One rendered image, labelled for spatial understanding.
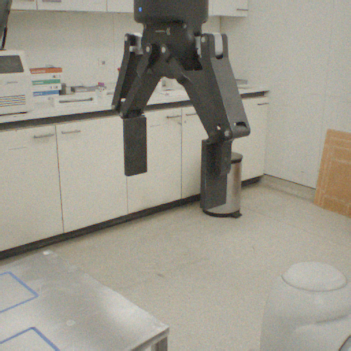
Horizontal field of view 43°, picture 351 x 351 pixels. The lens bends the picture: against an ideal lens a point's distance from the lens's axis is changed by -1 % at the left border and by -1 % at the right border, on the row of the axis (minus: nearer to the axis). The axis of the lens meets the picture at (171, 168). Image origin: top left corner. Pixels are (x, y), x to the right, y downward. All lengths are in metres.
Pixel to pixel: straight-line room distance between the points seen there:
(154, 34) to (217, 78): 0.10
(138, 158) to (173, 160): 2.89
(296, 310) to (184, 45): 0.48
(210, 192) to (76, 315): 0.57
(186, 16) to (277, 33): 3.62
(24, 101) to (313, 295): 2.27
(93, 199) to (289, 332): 2.45
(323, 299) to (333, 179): 3.01
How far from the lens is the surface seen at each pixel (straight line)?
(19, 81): 2.74
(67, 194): 2.99
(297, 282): 0.77
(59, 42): 3.53
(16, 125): 2.81
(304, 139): 3.93
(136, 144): 0.54
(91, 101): 3.04
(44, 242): 3.10
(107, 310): 0.95
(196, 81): 0.43
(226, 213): 3.44
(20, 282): 1.08
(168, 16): 0.43
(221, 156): 0.42
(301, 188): 4.04
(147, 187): 3.34
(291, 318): 0.77
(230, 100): 0.41
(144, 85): 0.50
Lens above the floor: 1.36
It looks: 17 degrees down
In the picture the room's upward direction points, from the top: straight up
